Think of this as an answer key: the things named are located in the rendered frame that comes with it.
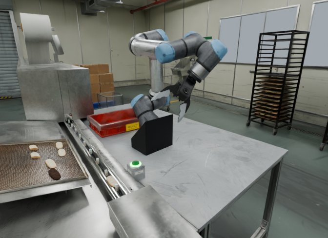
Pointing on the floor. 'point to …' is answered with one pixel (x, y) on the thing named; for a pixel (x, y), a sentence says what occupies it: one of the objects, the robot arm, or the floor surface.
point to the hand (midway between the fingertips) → (164, 112)
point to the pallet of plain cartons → (99, 80)
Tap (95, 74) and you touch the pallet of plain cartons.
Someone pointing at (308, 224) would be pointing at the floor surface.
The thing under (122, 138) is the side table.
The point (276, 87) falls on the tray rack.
